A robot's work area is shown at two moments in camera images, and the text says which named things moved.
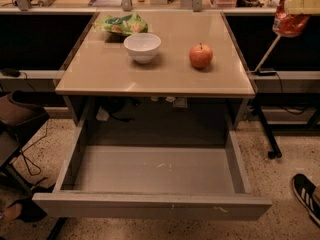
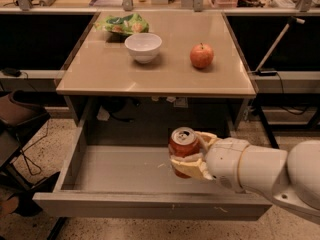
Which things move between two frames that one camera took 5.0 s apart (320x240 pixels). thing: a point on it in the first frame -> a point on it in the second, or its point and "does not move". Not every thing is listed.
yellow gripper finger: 305,4 -> 235,163
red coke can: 292,25 -> 184,141
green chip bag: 128,24 does not move
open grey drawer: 149,182 does not move
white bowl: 142,46 does not move
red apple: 201,55 does not move
